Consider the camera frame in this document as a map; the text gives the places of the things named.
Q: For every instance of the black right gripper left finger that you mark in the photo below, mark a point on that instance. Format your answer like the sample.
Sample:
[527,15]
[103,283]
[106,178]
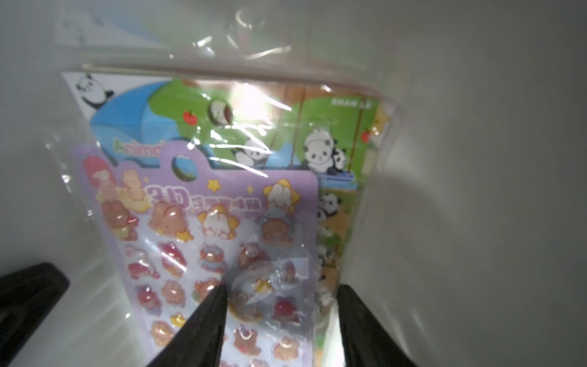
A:
[200,341]

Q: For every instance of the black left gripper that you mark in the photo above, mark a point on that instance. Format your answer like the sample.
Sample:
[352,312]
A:
[27,297]

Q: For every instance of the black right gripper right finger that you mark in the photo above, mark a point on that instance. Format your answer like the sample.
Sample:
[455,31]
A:
[365,342]

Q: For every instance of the white plastic storage tray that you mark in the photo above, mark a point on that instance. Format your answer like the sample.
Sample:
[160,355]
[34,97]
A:
[471,249]

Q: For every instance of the panda sticker sheet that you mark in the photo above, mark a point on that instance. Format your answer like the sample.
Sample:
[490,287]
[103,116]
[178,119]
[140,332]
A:
[331,132]

